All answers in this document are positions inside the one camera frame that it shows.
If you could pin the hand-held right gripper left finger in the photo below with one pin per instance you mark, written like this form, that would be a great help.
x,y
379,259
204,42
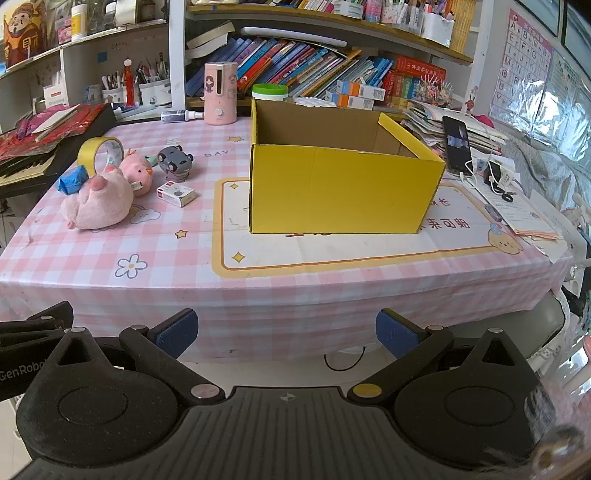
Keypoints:
x,y
178,333

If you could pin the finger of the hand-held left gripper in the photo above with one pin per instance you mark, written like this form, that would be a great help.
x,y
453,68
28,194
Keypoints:
x,y
27,337
57,314

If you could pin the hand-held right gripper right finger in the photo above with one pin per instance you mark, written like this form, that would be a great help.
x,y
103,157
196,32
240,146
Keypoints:
x,y
395,333

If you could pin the pink pig plush toy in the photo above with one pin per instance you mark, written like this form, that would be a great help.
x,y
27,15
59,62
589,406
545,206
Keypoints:
x,y
101,203

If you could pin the blue packet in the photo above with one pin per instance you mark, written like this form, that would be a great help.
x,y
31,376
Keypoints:
x,y
71,181

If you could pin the small white red box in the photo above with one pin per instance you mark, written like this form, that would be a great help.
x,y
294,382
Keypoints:
x,y
178,194

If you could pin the yellow cardboard box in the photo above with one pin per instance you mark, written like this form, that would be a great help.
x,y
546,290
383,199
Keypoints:
x,y
341,189

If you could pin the pink chick plush toy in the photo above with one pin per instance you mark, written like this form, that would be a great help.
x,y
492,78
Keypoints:
x,y
136,173

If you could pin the grey toy car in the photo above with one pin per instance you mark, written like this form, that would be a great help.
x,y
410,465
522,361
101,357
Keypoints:
x,y
174,160

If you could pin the black piano keyboard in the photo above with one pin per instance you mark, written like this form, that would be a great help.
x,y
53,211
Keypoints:
x,y
27,168

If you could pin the white grey chair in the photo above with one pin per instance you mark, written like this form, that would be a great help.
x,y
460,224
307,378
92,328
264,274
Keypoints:
x,y
554,318

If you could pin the yellow tape roll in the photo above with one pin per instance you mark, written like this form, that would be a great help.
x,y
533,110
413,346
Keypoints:
x,y
85,150

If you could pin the loose paper sheets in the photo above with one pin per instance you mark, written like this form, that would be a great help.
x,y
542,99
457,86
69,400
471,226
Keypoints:
x,y
521,214

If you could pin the green correction tape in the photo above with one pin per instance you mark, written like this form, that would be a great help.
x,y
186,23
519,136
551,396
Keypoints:
x,y
150,160

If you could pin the red shiny paper stack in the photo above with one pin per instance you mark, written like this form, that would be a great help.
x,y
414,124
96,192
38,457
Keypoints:
x,y
78,124

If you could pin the white power adapter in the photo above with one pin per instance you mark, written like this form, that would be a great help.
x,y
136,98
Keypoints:
x,y
503,173

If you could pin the white card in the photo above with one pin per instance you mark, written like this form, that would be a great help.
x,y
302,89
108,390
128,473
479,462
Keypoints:
x,y
55,121

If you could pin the black smartphone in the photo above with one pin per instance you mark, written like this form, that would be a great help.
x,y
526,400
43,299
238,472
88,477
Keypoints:
x,y
457,147

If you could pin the stack of papers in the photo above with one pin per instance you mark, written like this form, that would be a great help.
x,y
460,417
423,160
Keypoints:
x,y
425,127

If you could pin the dark blue spray bottle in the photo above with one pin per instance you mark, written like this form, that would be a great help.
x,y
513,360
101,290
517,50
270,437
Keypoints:
x,y
178,116

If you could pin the grey blanket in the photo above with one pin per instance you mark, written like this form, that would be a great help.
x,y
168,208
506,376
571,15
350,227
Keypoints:
x,y
545,170

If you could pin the white pen holder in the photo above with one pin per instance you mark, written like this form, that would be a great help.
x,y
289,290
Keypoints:
x,y
154,93
114,96

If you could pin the white orange medicine box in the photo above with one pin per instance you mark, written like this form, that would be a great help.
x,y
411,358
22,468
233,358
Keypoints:
x,y
364,90
348,101

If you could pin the red tube with white cap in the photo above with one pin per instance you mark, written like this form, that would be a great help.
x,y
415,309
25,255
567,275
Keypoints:
x,y
130,85

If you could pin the colourful stick bundle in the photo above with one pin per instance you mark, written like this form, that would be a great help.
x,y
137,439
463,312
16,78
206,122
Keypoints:
x,y
434,94

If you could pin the pink humidifier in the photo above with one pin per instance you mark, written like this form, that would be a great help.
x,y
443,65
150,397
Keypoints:
x,y
220,92

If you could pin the white jar green lid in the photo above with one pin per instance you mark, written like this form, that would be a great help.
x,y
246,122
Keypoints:
x,y
270,91

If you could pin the red boxed book set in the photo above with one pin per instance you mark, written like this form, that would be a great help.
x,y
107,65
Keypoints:
x,y
418,71

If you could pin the red figure gift box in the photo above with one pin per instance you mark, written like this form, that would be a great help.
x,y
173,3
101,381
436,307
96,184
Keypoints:
x,y
25,34

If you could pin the row of colourful books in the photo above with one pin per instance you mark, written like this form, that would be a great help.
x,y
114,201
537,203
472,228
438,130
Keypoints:
x,y
295,64

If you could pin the white bookshelf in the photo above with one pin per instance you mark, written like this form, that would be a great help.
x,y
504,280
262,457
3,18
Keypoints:
x,y
178,46

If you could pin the white jar on shelf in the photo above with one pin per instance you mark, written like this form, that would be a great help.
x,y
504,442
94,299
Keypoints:
x,y
78,21

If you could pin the white stationery container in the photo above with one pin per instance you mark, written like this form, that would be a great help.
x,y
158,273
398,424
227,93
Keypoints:
x,y
436,30

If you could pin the yellow basket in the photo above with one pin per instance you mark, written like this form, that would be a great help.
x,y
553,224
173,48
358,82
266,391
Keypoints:
x,y
464,32

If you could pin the white flat board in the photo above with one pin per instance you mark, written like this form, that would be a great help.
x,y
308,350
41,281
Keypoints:
x,y
295,37

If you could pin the pale wall chart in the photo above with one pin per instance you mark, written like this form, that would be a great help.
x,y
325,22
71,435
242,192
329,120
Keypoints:
x,y
568,97

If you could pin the alphabet wall poster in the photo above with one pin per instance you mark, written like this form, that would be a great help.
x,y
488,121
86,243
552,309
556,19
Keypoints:
x,y
521,60

